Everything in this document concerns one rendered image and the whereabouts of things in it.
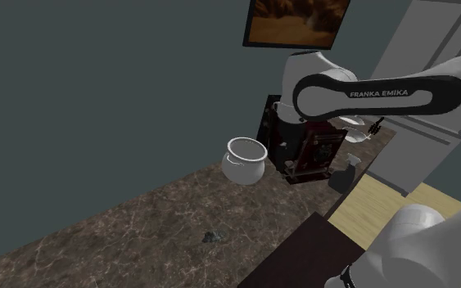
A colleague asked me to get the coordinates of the dark red boxy appliance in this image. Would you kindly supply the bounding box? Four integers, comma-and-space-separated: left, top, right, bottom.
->
255, 94, 349, 186

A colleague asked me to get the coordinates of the framed brown wall picture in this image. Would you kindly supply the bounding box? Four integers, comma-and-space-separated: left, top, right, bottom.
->
242, 0, 352, 52

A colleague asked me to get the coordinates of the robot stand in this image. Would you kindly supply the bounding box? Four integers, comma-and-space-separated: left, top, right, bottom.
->
236, 211, 368, 288

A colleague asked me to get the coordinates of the white panelled door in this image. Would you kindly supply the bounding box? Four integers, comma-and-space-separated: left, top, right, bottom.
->
367, 0, 461, 197

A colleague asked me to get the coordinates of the dark spray bottle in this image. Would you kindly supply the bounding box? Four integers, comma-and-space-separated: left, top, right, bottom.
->
328, 153, 363, 196

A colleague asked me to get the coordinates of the white round pot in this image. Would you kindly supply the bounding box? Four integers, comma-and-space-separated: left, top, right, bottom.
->
221, 137, 269, 187

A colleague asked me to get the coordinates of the white bowl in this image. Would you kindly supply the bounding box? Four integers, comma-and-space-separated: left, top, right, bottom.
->
343, 126, 372, 145
338, 116, 365, 127

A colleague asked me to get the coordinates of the black spiky utensil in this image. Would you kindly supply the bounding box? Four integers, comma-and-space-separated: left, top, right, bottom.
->
367, 116, 386, 137

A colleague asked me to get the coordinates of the small grey lump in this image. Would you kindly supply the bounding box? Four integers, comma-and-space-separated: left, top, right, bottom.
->
201, 230, 228, 245

